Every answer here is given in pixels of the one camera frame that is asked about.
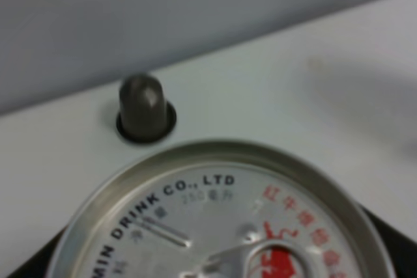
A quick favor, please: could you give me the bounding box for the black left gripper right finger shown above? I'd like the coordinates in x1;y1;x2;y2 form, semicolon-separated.
363;208;417;278

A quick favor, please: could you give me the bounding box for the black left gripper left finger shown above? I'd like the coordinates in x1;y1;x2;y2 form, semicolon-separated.
7;228;65;278

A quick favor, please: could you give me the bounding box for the yellow energy drink can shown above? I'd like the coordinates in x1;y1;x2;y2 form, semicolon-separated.
47;141;395;277

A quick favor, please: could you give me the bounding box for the grey table plug knob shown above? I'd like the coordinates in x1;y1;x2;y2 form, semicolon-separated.
116;74;177;144

